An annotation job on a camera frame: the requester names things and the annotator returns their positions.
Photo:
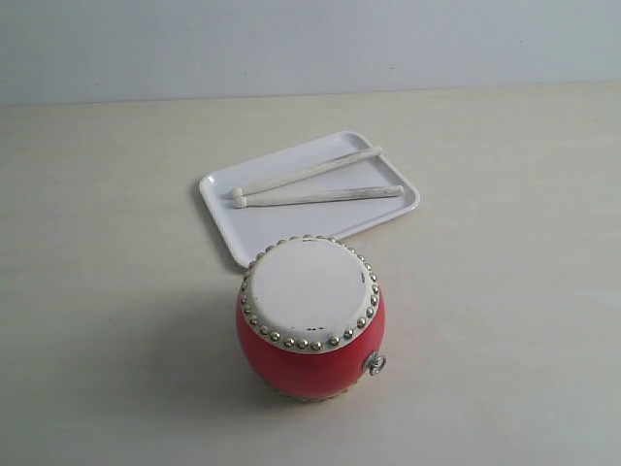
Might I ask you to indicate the red small drum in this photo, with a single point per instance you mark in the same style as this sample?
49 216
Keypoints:
310 317

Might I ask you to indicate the white wooden drumstick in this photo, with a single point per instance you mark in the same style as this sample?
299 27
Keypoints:
364 193
305 173

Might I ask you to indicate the white plastic tray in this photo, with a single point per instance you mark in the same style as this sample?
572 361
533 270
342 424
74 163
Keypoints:
250 230

